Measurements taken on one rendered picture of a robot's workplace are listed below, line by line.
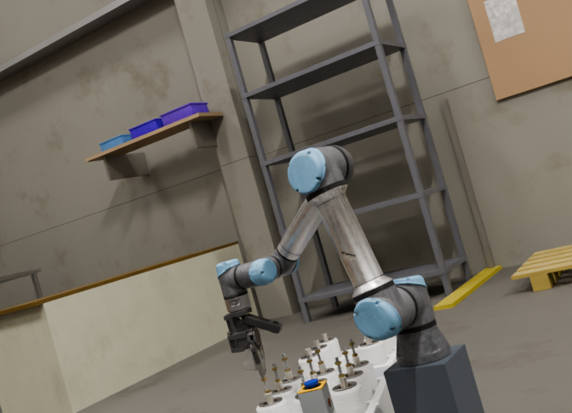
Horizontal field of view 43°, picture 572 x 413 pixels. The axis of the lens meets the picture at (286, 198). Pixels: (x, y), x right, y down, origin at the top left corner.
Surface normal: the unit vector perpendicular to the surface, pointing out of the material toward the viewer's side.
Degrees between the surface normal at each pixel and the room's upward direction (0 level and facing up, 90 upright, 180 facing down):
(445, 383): 90
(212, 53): 90
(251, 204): 90
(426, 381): 90
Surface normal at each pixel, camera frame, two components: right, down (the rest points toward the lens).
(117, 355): 0.82, -0.25
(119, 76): -0.51, 0.12
